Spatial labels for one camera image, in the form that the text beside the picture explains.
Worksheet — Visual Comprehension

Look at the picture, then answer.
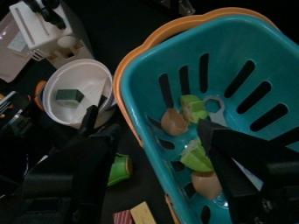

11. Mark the light green toy food piece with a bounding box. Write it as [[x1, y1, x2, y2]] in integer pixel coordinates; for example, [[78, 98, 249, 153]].
[[178, 143, 214, 173], [178, 94, 210, 124]]

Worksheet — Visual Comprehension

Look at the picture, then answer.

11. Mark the black toy knife handle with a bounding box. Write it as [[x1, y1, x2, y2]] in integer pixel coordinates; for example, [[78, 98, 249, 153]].
[[39, 0, 67, 31]]

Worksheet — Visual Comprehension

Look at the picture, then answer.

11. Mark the yellow toy piece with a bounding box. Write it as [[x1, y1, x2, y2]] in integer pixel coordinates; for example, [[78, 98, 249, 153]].
[[128, 200, 157, 224]]

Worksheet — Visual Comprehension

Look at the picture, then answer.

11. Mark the metal clamp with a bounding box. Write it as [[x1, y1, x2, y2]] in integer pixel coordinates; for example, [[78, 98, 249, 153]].
[[158, 0, 196, 18]]

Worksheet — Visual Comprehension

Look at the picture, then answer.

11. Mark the white plastic bowl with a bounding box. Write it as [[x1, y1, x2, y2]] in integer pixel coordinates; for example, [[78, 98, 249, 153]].
[[41, 58, 117, 130]]

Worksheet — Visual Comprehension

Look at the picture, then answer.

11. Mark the orange toy piece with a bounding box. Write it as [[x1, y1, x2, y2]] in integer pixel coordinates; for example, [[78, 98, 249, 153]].
[[31, 80, 47, 112]]

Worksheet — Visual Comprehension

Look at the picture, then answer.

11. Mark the white toy knife block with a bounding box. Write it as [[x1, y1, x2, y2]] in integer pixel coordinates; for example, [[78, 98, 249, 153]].
[[7, 0, 74, 62]]

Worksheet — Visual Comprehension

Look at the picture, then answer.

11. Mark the dark green toy block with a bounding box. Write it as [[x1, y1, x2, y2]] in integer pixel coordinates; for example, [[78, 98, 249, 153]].
[[54, 88, 85, 108]]

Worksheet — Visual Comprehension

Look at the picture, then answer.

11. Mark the brown toy food piece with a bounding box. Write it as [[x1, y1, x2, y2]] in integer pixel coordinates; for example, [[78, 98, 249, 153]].
[[190, 171, 222, 201], [160, 108, 190, 137]]

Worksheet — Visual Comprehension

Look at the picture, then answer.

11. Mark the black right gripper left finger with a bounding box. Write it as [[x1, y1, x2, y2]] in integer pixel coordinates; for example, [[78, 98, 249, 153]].
[[14, 104, 121, 224]]

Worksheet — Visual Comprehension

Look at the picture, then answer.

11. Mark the green toy cup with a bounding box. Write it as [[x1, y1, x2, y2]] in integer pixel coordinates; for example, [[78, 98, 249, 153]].
[[106, 153, 134, 187]]

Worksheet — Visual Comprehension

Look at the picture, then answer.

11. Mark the silver toy cutlery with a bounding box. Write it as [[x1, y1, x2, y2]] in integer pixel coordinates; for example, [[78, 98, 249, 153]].
[[0, 90, 18, 116]]

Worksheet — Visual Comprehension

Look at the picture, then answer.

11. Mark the beige toy holder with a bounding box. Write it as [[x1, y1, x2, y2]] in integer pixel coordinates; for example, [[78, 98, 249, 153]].
[[45, 34, 94, 70]]

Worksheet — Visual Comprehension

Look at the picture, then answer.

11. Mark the teal plastic shopping basket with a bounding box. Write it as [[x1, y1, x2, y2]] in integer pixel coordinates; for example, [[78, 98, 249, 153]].
[[117, 14, 299, 224]]

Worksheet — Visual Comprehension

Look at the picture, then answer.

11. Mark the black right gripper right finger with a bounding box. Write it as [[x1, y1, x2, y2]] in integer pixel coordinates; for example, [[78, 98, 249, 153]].
[[196, 118, 299, 224]]

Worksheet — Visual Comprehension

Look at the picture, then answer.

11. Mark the red striped toy piece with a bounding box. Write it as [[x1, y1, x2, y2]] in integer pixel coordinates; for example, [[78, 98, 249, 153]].
[[110, 209, 136, 224]]

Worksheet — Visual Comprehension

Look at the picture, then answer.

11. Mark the pale pink plastic container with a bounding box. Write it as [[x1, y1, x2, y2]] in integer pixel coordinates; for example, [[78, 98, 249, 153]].
[[0, 11, 33, 84]]

